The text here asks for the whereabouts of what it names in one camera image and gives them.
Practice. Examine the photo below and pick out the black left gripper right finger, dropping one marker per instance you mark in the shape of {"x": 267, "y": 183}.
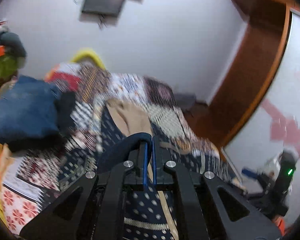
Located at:
{"x": 205, "y": 206}

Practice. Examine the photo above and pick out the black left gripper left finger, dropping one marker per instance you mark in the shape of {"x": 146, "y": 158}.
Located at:
{"x": 93, "y": 207}

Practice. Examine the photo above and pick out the navy blue patterned garment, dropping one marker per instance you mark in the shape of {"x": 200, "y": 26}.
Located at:
{"x": 150, "y": 213}

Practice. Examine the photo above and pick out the patchwork patterned bedspread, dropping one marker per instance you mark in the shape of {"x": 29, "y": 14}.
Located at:
{"x": 31, "y": 179}

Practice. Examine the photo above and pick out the folded blue jeans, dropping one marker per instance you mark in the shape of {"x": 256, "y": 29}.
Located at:
{"x": 28, "y": 110}

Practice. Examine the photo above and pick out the folded black garment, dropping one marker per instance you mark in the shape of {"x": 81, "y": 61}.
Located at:
{"x": 46, "y": 130}

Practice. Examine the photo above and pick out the red folded cloth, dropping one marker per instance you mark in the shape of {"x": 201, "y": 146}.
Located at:
{"x": 65, "y": 76}

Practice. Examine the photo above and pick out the green patterned cloth pile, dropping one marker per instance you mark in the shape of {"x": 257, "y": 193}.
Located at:
{"x": 8, "y": 68}

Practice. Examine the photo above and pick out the dark grey pillow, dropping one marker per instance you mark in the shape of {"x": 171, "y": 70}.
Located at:
{"x": 14, "y": 44}

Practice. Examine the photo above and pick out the brown wooden door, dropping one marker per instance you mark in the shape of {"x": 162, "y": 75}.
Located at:
{"x": 252, "y": 70}

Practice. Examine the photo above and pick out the yellow bed rail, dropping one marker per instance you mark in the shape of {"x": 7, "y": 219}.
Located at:
{"x": 88, "y": 53}

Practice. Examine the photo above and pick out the wall mounted black monitor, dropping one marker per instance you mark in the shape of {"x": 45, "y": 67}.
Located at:
{"x": 110, "y": 8}

